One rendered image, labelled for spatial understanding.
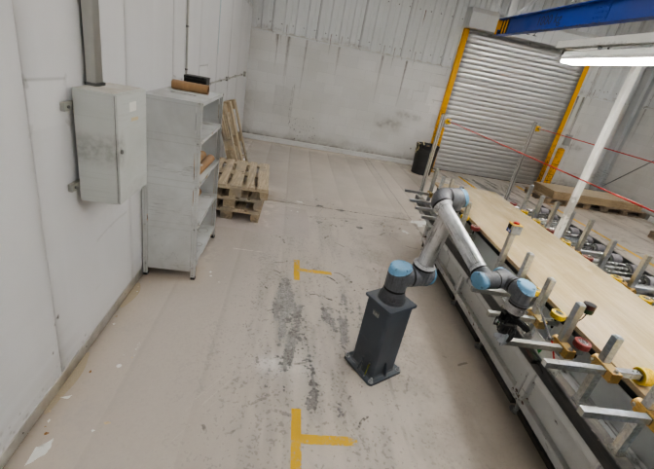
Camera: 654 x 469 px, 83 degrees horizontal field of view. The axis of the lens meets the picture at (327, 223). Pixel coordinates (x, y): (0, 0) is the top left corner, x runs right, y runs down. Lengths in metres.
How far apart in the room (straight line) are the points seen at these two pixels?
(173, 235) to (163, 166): 0.60
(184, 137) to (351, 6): 6.93
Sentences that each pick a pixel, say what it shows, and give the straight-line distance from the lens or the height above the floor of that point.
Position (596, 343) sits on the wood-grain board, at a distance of 2.48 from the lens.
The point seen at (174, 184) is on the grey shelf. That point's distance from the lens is 3.23.
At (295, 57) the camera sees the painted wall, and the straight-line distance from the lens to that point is 9.29.
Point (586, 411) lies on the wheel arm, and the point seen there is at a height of 0.96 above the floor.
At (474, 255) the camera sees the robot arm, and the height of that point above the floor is 1.23.
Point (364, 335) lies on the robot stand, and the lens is 2.76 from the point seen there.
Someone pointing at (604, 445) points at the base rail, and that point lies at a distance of 2.22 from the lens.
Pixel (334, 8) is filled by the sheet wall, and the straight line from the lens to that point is 9.38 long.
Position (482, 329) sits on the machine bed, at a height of 0.17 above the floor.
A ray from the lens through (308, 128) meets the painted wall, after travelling 9.42.
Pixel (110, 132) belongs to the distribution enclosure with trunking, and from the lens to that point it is 2.27.
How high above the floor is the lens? 1.97
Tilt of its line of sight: 23 degrees down
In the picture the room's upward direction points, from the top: 11 degrees clockwise
